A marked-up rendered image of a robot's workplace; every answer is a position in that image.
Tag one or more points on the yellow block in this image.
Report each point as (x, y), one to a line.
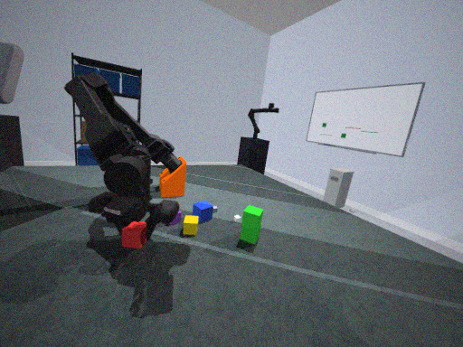
(190, 225)

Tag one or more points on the blue block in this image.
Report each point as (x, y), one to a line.
(203, 210)

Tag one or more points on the purple block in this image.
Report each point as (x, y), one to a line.
(177, 218)

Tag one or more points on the green block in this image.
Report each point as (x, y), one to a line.
(250, 235)
(252, 218)

